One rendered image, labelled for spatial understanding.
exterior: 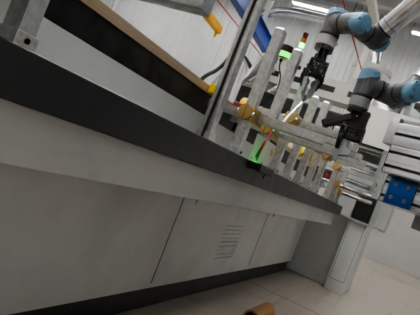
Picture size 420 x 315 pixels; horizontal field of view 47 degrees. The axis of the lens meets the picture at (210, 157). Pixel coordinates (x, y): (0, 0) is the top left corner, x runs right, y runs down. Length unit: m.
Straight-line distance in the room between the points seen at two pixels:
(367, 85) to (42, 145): 1.28
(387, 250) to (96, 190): 9.57
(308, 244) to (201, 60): 8.06
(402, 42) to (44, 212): 10.50
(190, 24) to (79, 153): 11.50
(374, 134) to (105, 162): 3.53
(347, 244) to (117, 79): 3.30
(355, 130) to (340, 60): 9.49
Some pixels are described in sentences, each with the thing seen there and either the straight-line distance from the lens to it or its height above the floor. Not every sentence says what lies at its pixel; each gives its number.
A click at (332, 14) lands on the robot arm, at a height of 1.33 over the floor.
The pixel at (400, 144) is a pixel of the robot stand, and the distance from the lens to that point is 1.62.
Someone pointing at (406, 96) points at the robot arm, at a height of 1.09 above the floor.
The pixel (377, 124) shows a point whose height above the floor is 1.46.
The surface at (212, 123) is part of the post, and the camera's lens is 1.38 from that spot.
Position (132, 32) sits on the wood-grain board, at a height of 0.89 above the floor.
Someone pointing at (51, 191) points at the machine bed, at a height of 0.43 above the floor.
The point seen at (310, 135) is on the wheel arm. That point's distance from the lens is 1.61.
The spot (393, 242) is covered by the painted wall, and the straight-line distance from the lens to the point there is 10.70.
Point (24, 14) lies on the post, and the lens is 0.77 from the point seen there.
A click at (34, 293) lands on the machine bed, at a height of 0.15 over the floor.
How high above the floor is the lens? 0.64
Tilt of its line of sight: 1 degrees up
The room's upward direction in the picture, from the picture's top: 21 degrees clockwise
